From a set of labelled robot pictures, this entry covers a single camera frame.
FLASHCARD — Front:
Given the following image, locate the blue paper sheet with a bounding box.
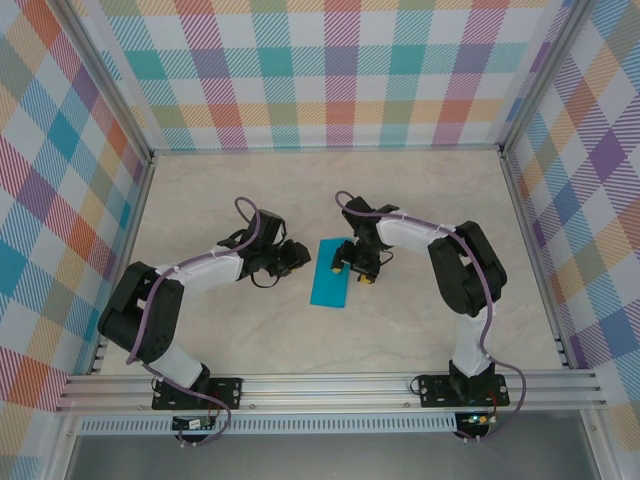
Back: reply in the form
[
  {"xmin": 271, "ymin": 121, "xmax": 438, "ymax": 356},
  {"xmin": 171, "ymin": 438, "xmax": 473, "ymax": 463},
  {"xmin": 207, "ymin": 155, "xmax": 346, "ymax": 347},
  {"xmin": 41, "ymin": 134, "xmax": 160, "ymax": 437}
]
[{"xmin": 308, "ymin": 237, "xmax": 353, "ymax": 310}]

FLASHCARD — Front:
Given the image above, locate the purple cable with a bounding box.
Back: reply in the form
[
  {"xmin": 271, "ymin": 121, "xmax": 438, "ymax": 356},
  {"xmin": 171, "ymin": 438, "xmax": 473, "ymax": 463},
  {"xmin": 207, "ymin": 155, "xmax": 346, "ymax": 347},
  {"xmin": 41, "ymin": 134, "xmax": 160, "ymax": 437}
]
[
  {"xmin": 127, "ymin": 195, "xmax": 264, "ymax": 448},
  {"xmin": 333, "ymin": 189, "xmax": 527, "ymax": 444}
]

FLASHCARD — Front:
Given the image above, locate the aluminium frame rail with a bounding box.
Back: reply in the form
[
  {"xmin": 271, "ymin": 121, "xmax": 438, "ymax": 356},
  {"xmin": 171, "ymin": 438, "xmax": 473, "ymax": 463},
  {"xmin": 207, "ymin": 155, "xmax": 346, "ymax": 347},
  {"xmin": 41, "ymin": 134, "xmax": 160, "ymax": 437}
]
[
  {"xmin": 87, "ymin": 152, "xmax": 157, "ymax": 376},
  {"xmin": 499, "ymin": 152, "xmax": 574, "ymax": 371},
  {"xmin": 149, "ymin": 143, "xmax": 505, "ymax": 157}
]

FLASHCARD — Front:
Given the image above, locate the wide aluminium mounting rail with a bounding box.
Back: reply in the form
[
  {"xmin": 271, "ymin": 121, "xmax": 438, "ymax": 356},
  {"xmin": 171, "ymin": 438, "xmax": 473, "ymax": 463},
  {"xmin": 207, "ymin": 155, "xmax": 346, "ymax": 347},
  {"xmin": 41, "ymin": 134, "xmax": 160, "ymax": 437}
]
[{"xmin": 55, "ymin": 372, "xmax": 606, "ymax": 414}]

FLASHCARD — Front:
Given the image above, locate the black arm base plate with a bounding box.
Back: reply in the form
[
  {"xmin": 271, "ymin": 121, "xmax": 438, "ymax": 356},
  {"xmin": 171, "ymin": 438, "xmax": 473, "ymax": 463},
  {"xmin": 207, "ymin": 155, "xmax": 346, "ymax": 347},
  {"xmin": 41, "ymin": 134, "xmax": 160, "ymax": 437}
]
[
  {"xmin": 417, "ymin": 373, "xmax": 511, "ymax": 409},
  {"xmin": 151, "ymin": 377, "xmax": 245, "ymax": 411}
]

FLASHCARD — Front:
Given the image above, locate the perforated grey cable tray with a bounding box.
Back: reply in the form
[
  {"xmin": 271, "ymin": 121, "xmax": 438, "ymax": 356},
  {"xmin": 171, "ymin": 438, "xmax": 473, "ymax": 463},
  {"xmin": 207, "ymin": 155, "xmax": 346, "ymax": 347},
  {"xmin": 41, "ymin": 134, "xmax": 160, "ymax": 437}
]
[{"xmin": 77, "ymin": 412, "xmax": 459, "ymax": 435}]

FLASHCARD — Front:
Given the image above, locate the aluminium frame post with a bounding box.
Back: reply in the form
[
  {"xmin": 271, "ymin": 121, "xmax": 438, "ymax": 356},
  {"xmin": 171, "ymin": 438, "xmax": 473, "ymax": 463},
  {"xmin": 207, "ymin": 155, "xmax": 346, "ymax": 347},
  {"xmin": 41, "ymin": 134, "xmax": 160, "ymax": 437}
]
[
  {"xmin": 498, "ymin": 0, "xmax": 601, "ymax": 161},
  {"xmin": 49, "ymin": 0, "xmax": 156, "ymax": 164}
]

